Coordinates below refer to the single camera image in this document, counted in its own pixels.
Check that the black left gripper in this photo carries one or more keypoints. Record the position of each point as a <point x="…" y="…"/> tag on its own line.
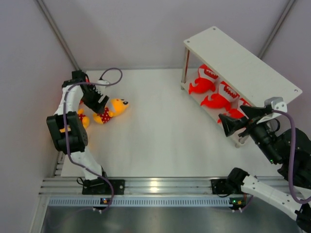
<point x="97" y="106"/>

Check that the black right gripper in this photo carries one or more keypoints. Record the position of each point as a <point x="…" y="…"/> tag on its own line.
<point x="230" y="124"/>

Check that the red shark plush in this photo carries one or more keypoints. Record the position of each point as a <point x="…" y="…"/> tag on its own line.
<point x="205" y="81"/>
<point x="237" y="112"/>
<point x="223" y="98"/>

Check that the red shark plush back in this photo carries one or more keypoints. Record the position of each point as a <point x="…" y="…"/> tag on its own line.
<point x="205" y="81"/>

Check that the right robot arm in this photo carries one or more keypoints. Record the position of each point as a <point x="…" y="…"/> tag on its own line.
<point x="291" y="150"/>

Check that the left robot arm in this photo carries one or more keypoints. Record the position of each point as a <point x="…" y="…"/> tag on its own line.
<point x="66" y="129"/>

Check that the white two-tier shelf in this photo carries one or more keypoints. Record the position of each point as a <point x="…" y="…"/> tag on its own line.
<point x="254" y="80"/>

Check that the yellow plush polka-dot left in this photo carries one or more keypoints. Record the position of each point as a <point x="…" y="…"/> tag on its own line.
<point x="83" y="118"/>

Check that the yellow plush polka-dot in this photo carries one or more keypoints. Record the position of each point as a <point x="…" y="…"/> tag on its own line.
<point x="114" y="108"/>
<point x="83" y="118"/>

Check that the yellow plush polka-dot middle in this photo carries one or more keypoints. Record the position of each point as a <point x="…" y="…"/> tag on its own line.
<point x="114" y="108"/>

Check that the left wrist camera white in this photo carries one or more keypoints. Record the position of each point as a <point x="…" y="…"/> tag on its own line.
<point x="101" y="85"/>

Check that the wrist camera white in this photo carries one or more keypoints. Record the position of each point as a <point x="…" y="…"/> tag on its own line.
<point x="101" y="85"/>
<point x="276" y="103"/>

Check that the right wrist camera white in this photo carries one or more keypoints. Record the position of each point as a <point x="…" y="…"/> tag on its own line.
<point x="276" y="103"/>

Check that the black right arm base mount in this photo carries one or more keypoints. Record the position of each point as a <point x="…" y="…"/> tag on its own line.
<point x="222" y="189"/>

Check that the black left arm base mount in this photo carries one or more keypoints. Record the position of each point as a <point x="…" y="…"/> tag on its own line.
<point x="101" y="187"/>

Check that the white slotted cable duct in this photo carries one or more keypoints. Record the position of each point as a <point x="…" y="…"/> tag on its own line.
<point x="145" y="202"/>

